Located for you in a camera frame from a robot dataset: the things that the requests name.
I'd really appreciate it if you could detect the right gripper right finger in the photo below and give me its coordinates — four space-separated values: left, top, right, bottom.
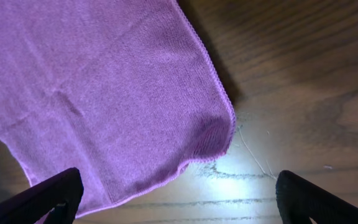
275 170 358 224

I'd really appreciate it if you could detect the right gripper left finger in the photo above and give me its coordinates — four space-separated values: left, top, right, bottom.
0 167 84 224

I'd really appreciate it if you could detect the purple microfibre cloth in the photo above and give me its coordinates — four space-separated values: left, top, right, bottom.
0 0 236 217

